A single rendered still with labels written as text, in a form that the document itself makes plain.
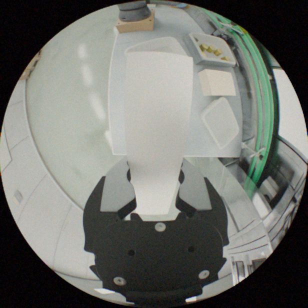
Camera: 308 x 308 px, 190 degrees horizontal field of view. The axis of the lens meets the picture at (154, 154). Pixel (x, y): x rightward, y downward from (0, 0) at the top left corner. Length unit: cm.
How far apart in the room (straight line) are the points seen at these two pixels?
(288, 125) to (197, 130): 63
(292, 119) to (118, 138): 99
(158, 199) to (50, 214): 310
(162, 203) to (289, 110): 76
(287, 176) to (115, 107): 112
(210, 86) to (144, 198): 44
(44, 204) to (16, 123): 222
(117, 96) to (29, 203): 295
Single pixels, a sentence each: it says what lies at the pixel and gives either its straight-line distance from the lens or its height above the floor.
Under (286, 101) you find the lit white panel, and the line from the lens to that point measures 74.
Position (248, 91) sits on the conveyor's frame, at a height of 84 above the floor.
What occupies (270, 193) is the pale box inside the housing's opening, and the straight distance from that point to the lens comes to 92.
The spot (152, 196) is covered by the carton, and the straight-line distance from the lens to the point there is 15.
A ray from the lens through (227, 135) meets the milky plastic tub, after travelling 59.
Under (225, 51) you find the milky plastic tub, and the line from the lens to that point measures 66.
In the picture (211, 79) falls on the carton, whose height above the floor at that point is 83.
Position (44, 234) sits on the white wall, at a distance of 320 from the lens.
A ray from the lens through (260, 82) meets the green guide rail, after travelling 63.
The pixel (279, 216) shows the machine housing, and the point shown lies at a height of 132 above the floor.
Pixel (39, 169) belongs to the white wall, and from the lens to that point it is 315.
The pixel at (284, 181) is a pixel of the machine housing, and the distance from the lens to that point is 89.
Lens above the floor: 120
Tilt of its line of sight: 61 degrees down
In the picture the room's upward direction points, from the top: 177 degrees clockwise
